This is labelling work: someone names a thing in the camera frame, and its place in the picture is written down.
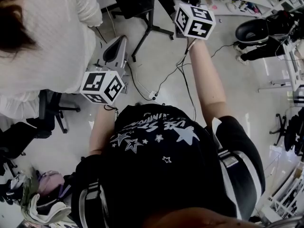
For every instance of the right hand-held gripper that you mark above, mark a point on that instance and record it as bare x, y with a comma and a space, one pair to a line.
194, 20

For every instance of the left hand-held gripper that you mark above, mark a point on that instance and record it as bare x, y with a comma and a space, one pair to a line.
102, 87

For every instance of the person's left forearm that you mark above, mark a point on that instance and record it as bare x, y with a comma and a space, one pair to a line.
101, 129

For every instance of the person's right forearm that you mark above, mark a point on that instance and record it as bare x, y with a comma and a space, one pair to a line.
209, 79

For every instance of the black wrist band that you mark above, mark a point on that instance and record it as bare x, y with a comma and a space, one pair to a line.
110, 107

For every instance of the white power strip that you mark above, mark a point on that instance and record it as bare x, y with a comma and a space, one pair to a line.
152, 94

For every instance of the black desk stand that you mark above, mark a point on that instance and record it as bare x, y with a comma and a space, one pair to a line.
142, 1

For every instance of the white metal shelf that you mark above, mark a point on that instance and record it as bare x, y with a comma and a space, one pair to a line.
266, 2

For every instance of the black office chair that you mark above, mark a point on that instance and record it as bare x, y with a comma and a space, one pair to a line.
21, 136
58, 108
282, 125

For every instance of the white table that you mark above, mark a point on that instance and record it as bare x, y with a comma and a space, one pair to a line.
293, 75

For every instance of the black star print shirt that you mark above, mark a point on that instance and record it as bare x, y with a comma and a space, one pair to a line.
161, 174

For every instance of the pale pink bag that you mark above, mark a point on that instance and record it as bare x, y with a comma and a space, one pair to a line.
51, 182

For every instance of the white cloth bag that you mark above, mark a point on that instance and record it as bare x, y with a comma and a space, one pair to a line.
47, 210

